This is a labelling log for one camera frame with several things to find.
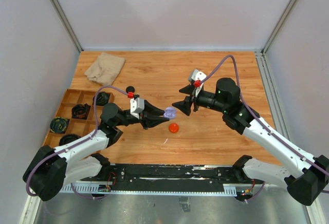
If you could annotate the black round charging case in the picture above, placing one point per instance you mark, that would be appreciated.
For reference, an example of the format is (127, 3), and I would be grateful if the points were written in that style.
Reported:
(130, 89)

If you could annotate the purple round charging case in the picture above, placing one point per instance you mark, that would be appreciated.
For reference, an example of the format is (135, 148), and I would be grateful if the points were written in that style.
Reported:
(170, 113)

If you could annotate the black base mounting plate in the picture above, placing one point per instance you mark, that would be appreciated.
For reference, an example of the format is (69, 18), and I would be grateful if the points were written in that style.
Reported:
(169, 178)

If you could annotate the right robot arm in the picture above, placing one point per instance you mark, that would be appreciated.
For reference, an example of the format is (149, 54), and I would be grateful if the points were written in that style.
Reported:
(303, 175)

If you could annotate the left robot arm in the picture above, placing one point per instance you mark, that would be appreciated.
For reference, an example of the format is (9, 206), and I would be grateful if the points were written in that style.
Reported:
(53, 168)

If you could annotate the beige folded cloth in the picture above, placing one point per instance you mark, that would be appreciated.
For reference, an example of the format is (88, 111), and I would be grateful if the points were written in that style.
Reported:
(105, 69)

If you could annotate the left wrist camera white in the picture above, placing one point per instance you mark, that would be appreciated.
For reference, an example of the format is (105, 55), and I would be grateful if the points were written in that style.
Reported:
(136, 107)

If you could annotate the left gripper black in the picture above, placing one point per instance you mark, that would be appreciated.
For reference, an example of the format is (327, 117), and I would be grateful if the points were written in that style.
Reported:
(149, 118)

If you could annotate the wooden compartment tray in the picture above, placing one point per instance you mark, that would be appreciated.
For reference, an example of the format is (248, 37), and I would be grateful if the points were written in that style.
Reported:
(76, 116)

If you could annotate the orange round charging case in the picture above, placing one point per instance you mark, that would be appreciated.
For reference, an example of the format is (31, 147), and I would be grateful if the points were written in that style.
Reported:
(173, 127)

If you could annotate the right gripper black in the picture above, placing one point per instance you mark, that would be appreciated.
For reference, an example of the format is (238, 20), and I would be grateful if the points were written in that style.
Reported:
(184, 106)

